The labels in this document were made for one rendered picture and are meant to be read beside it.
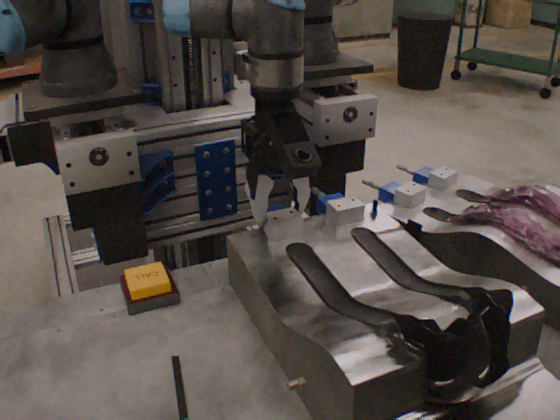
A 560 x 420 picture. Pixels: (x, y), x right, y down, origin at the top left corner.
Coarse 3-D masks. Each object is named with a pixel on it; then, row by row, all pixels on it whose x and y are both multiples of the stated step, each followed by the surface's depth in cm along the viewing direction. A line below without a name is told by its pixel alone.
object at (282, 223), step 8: (272, 208) 85; (280, 208) 85; (288, 208) 83; (272, 216) 80; (280, 216) 80; (288, 216) 80; (296, 216) 80; (264, 224) 82; (272, 224) 79; (280, 224) 79; (288, 224) 80; (296, 224) 80; (272, 232) 79; (280, 232) 80; (288, 232) 80; (296, 232) 81; (272, 240) 80
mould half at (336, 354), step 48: (240, 240) 80; (288, 240) 80; (336, 240) 80; (384, 240) 81; (240, 288) 80; (288, 288) 71; (384, 288) 71; (288, 336) 64; (336, 336) 56; (384, 336) 55; (528, 336) 59; (336, 384) 53; (384, 384) 51; (528, 384) 58
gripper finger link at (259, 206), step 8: (264, 176) 77; (264, 184) 77; (272, 184) 78; (248, 192) 82; (256, 192) 77; (264, 192) 78; (256, 200) 78; (264, 200) 78; (256, 208) 79; (264, 208) 79; (256, 216) 80; (264, 216) 80
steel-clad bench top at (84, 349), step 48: (192, 288) 84; (0, 336) 74; (48, 336) 74; (96, 336) 74; (144, 336) 75; (192, 336) 75; (240, 336) 75; (0, 384) 66; (48, 384) 66; (96, 384) 66; (144, 384) 67; (192, 384) 67; (240, 384) 67
